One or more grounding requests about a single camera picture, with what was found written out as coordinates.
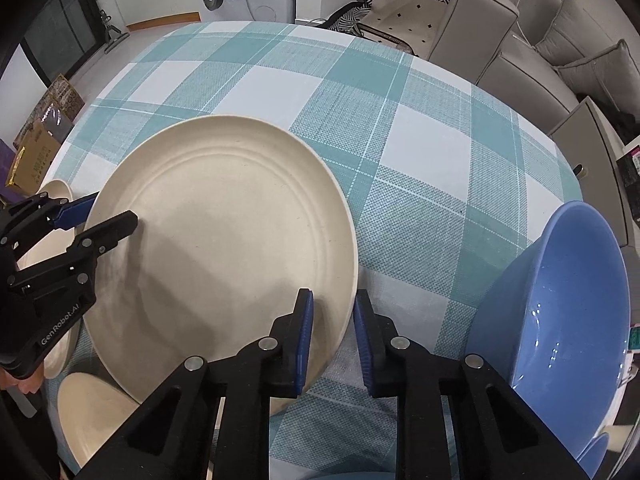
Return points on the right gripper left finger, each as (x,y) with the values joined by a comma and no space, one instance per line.
(211,419)

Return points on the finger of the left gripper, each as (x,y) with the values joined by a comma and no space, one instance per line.
(74,213)
(103,237)

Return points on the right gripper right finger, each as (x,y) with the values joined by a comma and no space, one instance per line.
(455,419)

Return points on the large blue bowl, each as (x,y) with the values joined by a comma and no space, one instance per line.
(555,323)

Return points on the person's left hand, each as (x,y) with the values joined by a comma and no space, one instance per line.
(28,385)

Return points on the cardboard box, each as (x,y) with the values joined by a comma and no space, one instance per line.
(32,161)

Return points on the teal checked tablecloth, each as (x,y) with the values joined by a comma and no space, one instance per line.
(447,185)

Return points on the grey bedside cabinet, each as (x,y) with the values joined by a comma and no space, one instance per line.
(592,147)

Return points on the grey cushion right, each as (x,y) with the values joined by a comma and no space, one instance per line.
(610,77)

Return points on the grey cushion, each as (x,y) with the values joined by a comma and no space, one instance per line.
(610,77)
(572,35)

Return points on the grey sofa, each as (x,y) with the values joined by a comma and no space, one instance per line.
(491,43)

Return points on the folded patterned chair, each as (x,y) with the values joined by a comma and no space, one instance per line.
(406,25)

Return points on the grey cushion left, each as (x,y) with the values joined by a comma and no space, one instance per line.
(572,35)

